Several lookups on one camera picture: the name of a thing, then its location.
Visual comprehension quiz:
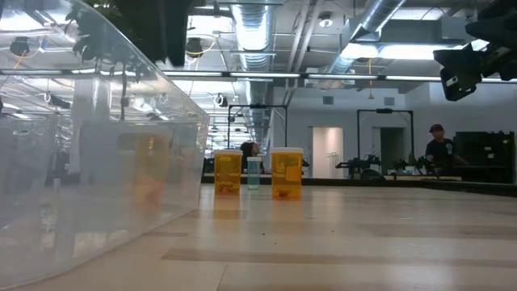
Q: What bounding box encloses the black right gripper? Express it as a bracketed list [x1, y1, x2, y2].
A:
[432, 7, 517, 102]

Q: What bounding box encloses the amber bottle with orange pills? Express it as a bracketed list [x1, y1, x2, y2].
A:
[135, 132, 173, 207]

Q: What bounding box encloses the large amber pill bottle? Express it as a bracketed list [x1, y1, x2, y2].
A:
[270, 146, 305, 201]
[213, 149, 244, 196]

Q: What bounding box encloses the small teal pill bottle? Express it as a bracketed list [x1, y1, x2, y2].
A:
[246, 156, 263, 190]

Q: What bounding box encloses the clear plastic bin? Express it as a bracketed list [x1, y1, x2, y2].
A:
[0, 0, 210, 289]

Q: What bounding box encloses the green potted plant white pot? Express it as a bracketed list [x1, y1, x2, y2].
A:
[66, 0, 142, 82]

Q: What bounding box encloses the person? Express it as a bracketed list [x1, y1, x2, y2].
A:
[424, 123, 469, 175]
[240, 141, 262, 173]

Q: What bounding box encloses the black cabinet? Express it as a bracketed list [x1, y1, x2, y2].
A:
[451, 130, 516, 183]

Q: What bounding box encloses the white door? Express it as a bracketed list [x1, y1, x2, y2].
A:
[311, 126, 344, 179]

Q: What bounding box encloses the wide silver ventilation duct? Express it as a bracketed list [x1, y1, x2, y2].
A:
[232, 3, 275, 138]

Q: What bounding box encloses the background black station frame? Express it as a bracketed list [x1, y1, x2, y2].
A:
[356, 108, 415, 175]
[228, 103, 288, 150]

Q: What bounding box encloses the silver spiral ventilation duct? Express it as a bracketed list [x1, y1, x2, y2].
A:
[318, 0, 407, 88]

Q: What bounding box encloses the black aluminium table frame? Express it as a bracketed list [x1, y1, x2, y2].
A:
[201, 173, 517, 198]

